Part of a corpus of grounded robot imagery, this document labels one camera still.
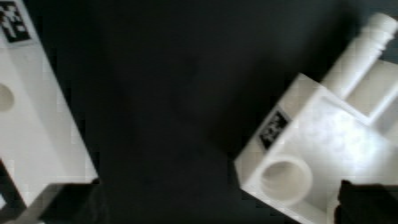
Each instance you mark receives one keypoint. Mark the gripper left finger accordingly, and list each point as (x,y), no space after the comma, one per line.
(70,204)

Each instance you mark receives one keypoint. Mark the white U-shaped fence frame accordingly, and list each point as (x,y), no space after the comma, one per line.
(42,146)

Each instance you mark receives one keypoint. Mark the white chair seat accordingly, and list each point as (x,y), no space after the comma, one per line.
(326,140)

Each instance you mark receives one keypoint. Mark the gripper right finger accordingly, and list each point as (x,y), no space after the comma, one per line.
(367,204)

